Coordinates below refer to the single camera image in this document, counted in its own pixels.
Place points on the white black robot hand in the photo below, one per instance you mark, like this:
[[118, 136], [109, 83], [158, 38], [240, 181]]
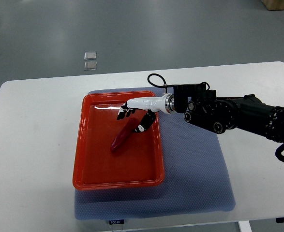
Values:
[[151, 105]]

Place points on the red pepper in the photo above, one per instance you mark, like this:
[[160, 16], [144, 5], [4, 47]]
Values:
[[124, 134]]

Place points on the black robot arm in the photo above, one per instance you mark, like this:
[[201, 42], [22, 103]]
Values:
[[201, 107]]

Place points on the red plastic tray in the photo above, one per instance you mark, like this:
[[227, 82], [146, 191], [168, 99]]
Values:
[[138, 162]]

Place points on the blue mesh mat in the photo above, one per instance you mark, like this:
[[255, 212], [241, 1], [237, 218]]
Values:
[[196, 177]]

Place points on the lower floor metal plate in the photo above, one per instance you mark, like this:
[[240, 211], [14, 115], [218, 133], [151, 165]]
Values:
[[90, 65]]

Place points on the floor metal plate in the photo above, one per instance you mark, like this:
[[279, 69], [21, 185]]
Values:
[[90, 65], [92, 55]]

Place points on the upper floor metal plate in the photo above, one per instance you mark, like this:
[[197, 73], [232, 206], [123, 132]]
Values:
[[92, 55]]

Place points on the black table label left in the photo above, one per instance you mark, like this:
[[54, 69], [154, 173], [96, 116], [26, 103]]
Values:
[[116, 222]]

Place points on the cardboard box corner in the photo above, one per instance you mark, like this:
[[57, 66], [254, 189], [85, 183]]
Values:
[[273, 5]]

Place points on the white table leg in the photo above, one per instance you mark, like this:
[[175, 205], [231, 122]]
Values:
[[244, 226]]

